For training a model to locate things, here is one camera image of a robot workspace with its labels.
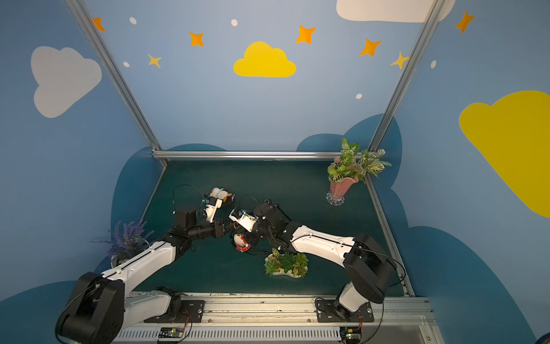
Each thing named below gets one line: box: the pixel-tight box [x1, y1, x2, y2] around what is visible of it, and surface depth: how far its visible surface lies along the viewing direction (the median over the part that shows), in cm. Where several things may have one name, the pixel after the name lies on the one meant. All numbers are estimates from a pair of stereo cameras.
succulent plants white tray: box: [264, 247, 309, 279], surface depth 82 cm
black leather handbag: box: [242, 222, 293, 255], surface depth 72 cm
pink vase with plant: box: [325, 137, 392, 207], surface depth 87 cm
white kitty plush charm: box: [233, 233, 252, 253], surface depth 82 cm
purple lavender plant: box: [90, 220, 154, 269], surface depth 74 cm
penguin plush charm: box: [209, 187, 233, 203], surface depth 103 cm
